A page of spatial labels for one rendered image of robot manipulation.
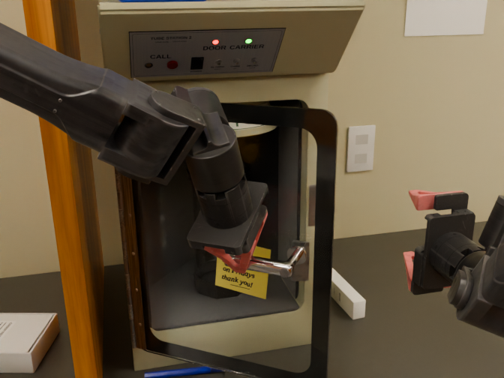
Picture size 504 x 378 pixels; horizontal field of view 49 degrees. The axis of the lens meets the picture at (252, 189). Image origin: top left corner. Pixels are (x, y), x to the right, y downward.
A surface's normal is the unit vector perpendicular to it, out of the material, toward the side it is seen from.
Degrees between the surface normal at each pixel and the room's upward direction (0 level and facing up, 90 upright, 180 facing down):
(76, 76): 28
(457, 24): 90
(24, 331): 0
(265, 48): 135
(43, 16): 90
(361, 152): 90
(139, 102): 35
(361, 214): 90
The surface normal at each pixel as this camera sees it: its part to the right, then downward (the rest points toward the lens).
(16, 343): -0.01, -0.94
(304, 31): 0.18, 0.89
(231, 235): -0.16, -0.72
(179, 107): 0.54, -0.72
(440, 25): 0.24, 0.32
